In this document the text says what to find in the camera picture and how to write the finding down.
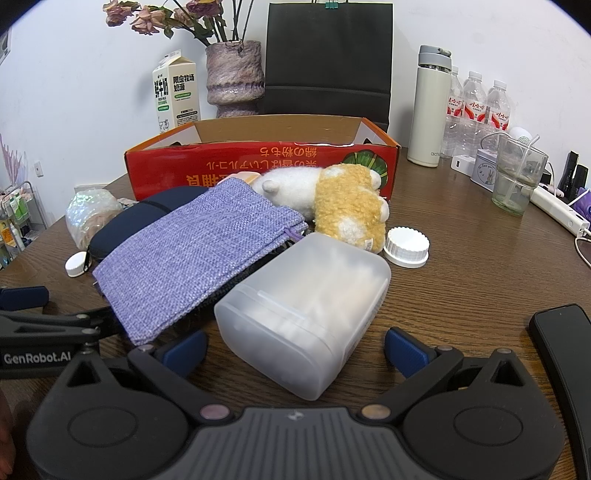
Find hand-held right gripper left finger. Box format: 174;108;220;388
53;329;235;426

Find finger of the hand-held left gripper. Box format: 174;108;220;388
0;308;124;343
0;286;49;311

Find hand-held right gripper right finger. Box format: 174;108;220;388
355;327;541;424

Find purple woven pouch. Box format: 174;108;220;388
92;178;309;347

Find translucent plastic container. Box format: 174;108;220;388
213;232;392;401

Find navy zip case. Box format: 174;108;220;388
88;186;222;266

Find white and yellow plush toy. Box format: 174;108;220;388
249;162;391;254

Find red cardboard box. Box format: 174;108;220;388
124;115;402;204

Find wooden desktop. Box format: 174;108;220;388
0;147;591;480

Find small white round lid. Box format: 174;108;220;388
65;253;95;278

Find metal shelf rack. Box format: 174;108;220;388
0;181;47;268

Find large white ribbed cap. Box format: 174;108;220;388
384;226;430;268

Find iridescent plastic bag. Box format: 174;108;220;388
65;189;139;250

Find black curved object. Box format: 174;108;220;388
529;304;591;480

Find white charger block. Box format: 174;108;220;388
451;155;478;177

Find small pale tin box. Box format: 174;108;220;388
471;148;502;192

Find clear drinking glass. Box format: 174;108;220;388
491;133;549;217

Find white power strip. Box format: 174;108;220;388
529;185;591;236

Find clear water bottle red label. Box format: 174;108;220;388
462;71;489;158
441;65;465;160
486;80;511;139

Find white thermos bottle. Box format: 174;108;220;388
407;45;452;168

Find short black bottle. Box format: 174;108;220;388
570;164;589;204

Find tall black bottle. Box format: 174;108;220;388
558;151;580;195

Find white milk carton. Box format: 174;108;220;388
152;52;202;134

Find purple textured vase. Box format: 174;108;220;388
205;40;266;118

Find dried pink flowers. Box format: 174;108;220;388
102;0;259;47

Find black paper bag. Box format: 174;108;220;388
264;2;394;132

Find white charging cable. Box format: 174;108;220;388
575;228;591;268

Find white looped cable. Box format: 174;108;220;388
479;131;542;155

